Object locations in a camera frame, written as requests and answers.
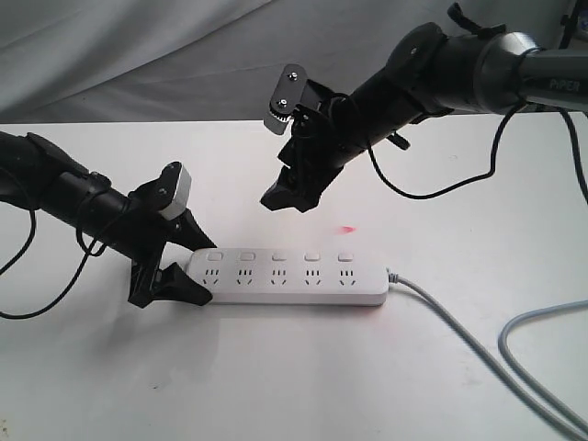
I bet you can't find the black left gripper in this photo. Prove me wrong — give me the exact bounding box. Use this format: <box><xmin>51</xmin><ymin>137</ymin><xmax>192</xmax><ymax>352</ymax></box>
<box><xmin>109</xmin><ymin>177</ymin><xmax>216</xmax><ymax>307</ymax></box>

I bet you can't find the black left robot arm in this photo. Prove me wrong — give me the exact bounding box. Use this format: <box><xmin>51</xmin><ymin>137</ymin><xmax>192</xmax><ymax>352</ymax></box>
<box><xmin>1</xmin><ymin>133</ymin><xmax>214</xmax><ymax>308</ymax></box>

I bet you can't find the grey backdrop cloth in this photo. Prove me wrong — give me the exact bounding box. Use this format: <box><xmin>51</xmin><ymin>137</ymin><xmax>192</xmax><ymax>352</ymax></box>
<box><xmin>0</xmin><ymin>0</ymin><xmax>588</xmax><ymax>125</ymax></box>

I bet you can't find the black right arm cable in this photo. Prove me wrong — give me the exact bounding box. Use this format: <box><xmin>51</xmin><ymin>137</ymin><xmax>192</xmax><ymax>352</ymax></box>
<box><xmin>367</xmin><ymin>103</ymin><xmax>588</xmax><ymax>206</ymax></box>

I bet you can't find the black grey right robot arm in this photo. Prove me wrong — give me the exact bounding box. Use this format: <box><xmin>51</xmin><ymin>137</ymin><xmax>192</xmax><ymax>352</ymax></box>
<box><xmin>261</xmin><ymin>5</ymin><xmax>587</xmax><ymax>212</ymax></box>

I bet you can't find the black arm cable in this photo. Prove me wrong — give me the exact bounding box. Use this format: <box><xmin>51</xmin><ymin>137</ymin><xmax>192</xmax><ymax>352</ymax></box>
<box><xmin>367</xmin><ymin>103</ymin><xmax>588</xmax><ymax>206</ymax></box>
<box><xmin>0</xmin><ymin>169</ymin><xmax>116</xmax><ymax>319</ymax></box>

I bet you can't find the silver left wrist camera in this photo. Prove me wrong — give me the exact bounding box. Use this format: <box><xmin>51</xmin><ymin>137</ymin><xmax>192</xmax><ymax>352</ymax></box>
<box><xmin>156</xmin><ymin>162</ymin><xmax>192</xmax><ymax>221</ymax></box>

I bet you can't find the black tripod stand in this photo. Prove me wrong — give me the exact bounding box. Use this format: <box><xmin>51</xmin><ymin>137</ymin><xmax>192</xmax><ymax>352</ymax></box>
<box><xmin>558</xmin><ymin>0</ymin><xmax>582</xmax><ymax>49</ymax></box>

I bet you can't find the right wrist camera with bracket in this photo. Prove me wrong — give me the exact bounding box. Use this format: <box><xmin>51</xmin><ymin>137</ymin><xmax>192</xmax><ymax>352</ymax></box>
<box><xmin>264</xmin><ymin>64</ymin><xmax>308</xmax><ymax>135</ymax></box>

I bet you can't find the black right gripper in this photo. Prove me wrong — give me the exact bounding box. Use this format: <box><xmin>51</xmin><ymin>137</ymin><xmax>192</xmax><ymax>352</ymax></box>
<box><xmin>260</xmin><ymin>80</ymin><xmax>367</xmax><ymax>213</ymax></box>

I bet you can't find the white five-outlet power strip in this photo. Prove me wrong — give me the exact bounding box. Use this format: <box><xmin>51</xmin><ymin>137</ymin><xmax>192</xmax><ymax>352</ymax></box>
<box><xmin>186</xmin><ymin>248</ymin><xmax>390</xmax><ymax>307</ymax></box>

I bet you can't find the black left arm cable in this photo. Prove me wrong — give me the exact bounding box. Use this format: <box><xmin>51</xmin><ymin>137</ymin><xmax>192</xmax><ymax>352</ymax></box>
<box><xmin>0</xmin><ymin>169</ymin><xmax>116</xmax><ymax>319</ymax></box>

